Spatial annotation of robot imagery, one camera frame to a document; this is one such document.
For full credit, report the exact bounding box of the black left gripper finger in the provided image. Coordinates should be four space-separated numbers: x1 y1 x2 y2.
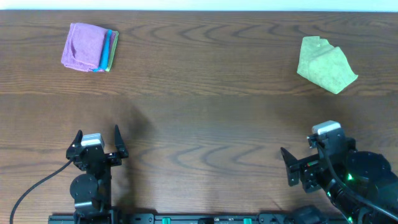
66 130 83 158
114 124 129 158

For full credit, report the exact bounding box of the purple microfibre cloth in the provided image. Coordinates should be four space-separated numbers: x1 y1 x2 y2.
61 23 108 72

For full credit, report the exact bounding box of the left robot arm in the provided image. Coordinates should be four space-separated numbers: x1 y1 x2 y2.
66 126 129 218

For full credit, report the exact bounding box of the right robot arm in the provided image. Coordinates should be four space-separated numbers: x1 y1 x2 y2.
280 134 397 223

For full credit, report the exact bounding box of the folded blue cloth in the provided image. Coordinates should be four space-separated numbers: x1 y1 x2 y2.
93 30 113 72

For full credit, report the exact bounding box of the folded green cloth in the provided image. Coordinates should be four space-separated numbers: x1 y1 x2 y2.
104 30 119 72

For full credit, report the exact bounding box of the crumpled green cloth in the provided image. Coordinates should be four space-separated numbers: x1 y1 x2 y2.
297 36 358 95

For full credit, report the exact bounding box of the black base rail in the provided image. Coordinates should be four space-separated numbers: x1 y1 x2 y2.
48 206 348 224

